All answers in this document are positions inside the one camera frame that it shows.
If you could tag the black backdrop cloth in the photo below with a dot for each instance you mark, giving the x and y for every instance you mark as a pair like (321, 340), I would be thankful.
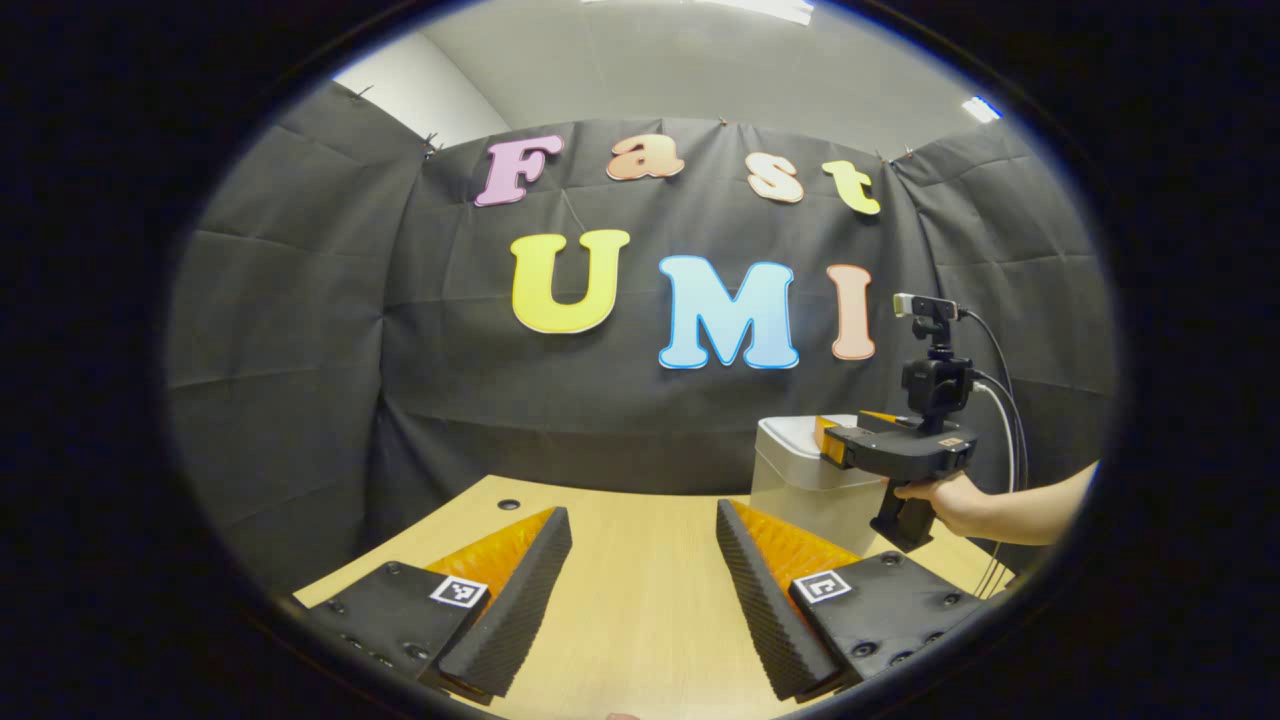
(560, 410)

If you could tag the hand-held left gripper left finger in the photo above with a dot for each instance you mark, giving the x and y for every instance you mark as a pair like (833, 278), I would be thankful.
(525, 600)

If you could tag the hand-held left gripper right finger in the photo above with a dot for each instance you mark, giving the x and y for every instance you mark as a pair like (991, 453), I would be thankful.
(765, 610)

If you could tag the small ceiling light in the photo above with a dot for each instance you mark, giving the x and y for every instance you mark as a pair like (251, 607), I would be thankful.
(982, 109)

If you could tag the white desktop garbage bin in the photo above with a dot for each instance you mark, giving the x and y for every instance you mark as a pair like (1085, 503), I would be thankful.
(800, 480)

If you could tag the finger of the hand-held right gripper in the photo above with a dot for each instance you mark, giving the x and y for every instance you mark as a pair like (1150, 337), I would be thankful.
(885, 420)
(828, 428)

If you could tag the wooden desktop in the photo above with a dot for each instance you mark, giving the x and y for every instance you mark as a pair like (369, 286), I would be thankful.
(640, 620)

